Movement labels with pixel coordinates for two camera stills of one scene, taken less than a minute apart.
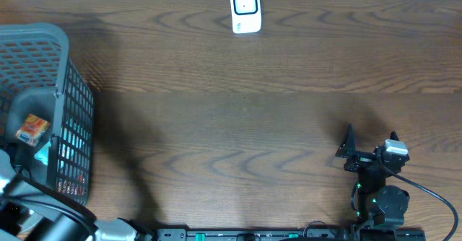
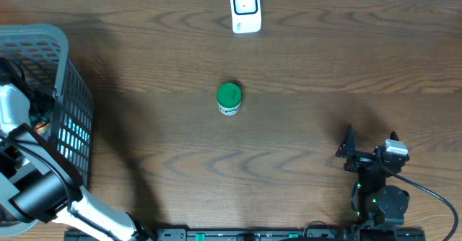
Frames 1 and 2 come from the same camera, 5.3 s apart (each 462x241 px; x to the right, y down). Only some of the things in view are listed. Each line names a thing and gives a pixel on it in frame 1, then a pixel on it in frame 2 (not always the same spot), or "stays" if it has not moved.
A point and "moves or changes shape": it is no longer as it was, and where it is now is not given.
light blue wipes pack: (42, 155) moves or changes shape
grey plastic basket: (37, 78) stays
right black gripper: (361, 159) stays
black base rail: (291, 234) stays
